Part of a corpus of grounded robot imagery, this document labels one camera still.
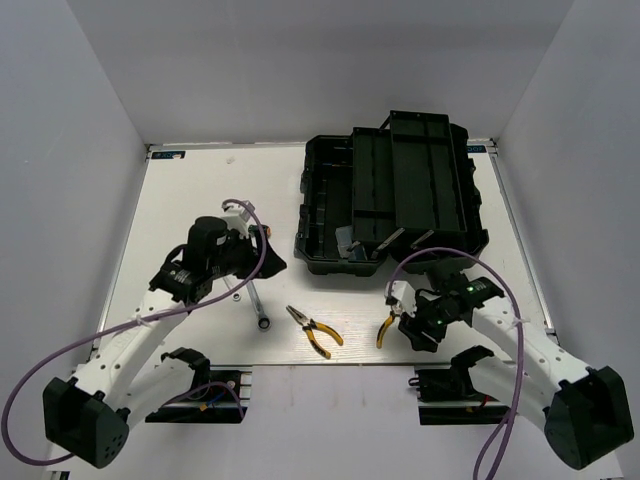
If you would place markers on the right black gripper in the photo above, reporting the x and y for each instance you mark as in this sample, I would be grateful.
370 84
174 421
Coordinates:
413 327

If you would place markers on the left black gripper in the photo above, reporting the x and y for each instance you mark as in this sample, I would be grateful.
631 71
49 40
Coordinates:
253 258

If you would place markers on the yellow needle-nose pliers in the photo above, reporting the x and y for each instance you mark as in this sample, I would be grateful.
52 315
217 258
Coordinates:
383 329
309 326

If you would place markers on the black plastic toolbox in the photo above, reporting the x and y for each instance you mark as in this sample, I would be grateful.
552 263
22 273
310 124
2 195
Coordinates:
404 190

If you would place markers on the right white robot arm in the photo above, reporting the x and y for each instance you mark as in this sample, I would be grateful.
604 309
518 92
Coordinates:
582 411

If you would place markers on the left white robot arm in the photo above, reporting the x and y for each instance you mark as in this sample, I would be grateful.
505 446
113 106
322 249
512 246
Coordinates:
92 413

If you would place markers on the short silver combination wrench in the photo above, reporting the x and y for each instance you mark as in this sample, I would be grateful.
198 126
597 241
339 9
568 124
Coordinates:
236 296

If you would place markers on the long silver combination wrench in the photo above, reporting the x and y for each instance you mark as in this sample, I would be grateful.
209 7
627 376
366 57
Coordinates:
263 320

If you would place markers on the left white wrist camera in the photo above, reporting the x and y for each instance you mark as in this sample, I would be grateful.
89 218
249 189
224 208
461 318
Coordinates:
237 216

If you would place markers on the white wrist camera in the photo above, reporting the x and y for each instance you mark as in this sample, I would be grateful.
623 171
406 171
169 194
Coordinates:
237 216
400 296

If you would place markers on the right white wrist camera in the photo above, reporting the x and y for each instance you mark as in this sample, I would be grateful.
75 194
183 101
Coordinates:
400 296

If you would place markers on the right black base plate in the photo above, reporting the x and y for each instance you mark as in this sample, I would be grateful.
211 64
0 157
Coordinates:
443 401

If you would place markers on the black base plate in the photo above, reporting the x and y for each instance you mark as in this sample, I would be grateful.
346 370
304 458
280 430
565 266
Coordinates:
443 401
215 405

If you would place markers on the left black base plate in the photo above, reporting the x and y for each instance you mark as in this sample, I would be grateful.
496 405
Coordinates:
215 405

